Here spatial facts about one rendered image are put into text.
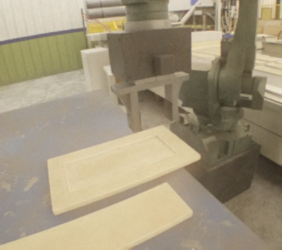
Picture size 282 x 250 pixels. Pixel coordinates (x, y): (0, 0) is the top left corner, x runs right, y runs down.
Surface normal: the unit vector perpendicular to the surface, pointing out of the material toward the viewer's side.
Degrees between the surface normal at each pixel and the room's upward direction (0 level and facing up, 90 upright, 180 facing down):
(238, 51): 67
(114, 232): 0
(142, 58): 90
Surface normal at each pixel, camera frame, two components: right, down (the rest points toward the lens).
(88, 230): -0.07, -0.91
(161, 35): 0.43, 0.34
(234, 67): -0.54, -0.01
